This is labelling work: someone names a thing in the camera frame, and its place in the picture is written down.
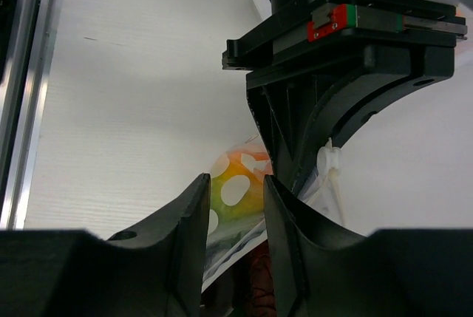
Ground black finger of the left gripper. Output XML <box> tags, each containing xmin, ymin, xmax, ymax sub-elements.
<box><xmin>246</xmin><ymin>72</ymin><xmax>436</xmax><ymax>195</ymax></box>

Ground clear zip top bag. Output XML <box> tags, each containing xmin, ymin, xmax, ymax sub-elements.
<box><xmin>202</xmin><ymin>136</ymin><xmax>345</xmax><ymax>290</ymax></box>

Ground yellow red mango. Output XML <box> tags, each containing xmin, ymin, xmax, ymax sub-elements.
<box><xmin>208</xmin><ymin>143</ymin><xmax>272</xmax><ymax>239</ymax></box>

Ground red cherry bunch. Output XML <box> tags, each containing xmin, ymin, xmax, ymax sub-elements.
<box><xmin>201</xmin><ymin>242</ymin><xmax>278</xmax><ymax>317</ymax></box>

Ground aluminium rail frame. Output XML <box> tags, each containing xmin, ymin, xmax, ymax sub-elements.
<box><xmin>1</xmin><ymin>0</ymin><xmax>63</xmax><ymax>230</ymax></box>

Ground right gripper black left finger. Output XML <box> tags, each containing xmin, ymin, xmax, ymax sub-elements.
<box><xmin>107</xmin><ymin>173</ymin><xmax>211</xmax><ymax>316</ymax></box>

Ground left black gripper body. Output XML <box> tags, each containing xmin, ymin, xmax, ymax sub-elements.
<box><xmin>222</xmin><ymin>0</ymin><xmax>468</xmax><ymax>71</ymax></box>

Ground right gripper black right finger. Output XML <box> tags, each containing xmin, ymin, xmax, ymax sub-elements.
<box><xmin>263</xmin><ymin>176</ymin><xmax>363</xmax><ymax>316</ymax></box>

